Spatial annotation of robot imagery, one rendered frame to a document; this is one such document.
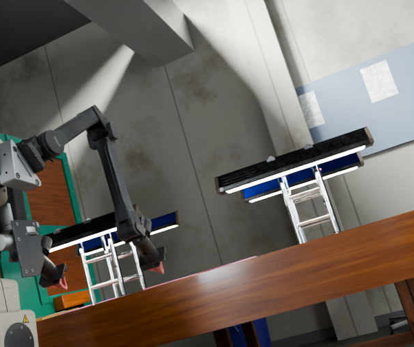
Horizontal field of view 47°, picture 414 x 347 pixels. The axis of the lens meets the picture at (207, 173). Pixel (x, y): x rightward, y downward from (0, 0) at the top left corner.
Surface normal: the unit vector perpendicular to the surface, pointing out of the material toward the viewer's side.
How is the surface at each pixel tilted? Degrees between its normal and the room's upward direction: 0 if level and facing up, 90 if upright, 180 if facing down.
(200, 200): 90
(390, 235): 90
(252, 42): 90
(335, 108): 90
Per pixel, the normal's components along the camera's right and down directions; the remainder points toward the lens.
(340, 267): -0.25, -0.12
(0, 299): 0.90, -0.32
